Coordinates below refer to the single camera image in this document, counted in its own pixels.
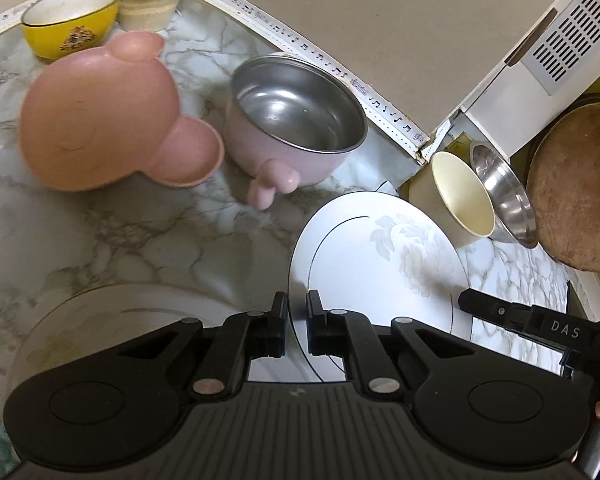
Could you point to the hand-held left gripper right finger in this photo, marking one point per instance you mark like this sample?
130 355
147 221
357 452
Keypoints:
314 325

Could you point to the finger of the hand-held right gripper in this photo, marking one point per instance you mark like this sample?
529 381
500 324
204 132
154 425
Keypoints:
510 312

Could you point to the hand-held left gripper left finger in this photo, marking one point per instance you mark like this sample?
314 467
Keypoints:
280 325

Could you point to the white floral plate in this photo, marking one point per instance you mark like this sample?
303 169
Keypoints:
380 260

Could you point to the stainless steel bowl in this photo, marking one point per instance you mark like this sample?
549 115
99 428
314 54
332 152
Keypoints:
505 195

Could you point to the cream cup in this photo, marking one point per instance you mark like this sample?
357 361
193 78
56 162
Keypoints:
460 195

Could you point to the round wooden cutting board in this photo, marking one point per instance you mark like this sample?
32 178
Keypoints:
575 185

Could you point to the plain white plate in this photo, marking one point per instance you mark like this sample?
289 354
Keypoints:
130 305

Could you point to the olive yellow sheet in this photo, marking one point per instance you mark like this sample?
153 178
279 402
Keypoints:
460 142

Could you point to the pink steel-lined pot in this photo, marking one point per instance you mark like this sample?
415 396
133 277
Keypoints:
290 105

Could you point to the white music-note trim strip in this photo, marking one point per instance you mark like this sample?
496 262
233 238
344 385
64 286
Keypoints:
330 65

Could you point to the white vented cabinet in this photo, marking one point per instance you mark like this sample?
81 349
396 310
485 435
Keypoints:
570 40

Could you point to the pink bear-shaped plate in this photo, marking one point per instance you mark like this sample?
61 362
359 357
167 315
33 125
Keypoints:
100 110

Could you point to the clear plastic grain container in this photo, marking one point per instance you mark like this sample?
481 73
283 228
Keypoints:
145 12

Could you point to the yellow ceramic bowl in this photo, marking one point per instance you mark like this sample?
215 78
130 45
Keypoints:
80 35

